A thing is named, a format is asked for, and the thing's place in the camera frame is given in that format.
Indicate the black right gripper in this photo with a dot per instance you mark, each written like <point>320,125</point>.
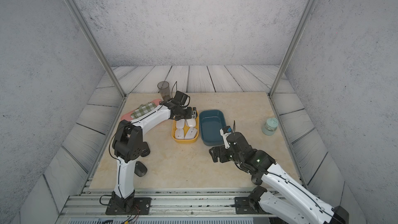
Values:
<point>222,150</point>

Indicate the pink plastic tray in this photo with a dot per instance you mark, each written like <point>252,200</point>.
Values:
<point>128,117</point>

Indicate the yellow plastic storage box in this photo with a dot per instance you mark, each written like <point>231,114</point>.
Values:
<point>185,131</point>

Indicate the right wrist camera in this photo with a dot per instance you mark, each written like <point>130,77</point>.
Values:
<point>225,132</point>

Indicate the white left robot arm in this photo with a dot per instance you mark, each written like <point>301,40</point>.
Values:
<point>129,146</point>

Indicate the grey translucent cup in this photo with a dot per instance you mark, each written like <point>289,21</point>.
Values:
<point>164,90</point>

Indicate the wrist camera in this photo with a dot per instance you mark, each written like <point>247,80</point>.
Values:
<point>182,99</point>
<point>225,132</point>

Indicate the aluminium frame post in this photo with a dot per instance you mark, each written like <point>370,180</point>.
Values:
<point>309,7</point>
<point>78,16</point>

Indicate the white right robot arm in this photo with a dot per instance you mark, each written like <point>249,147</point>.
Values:
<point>276,191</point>

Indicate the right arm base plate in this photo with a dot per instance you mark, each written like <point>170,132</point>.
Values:
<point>248,205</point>

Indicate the aluminium frame post right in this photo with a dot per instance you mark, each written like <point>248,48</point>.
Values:
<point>309,7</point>

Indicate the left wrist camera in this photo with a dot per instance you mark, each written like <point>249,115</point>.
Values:
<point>182,99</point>

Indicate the glass jar with mint lid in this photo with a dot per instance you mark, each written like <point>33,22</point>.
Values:
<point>270,126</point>

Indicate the white mouse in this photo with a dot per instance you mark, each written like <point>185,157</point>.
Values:
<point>179,134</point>
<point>180,124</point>
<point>191,122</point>
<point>191,133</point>

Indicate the black mouse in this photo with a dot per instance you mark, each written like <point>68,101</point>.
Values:
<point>145,150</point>
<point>140,169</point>

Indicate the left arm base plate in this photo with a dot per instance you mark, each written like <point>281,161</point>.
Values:
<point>129,206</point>

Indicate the teal plastic storage box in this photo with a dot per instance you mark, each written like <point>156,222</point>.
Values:
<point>211,122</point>

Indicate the aluminium frame post left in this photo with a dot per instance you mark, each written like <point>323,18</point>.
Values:
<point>78,16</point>

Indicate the green checked cloth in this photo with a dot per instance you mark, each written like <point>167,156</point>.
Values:
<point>143,110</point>

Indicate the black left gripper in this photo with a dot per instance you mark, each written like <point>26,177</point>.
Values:
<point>190,115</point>

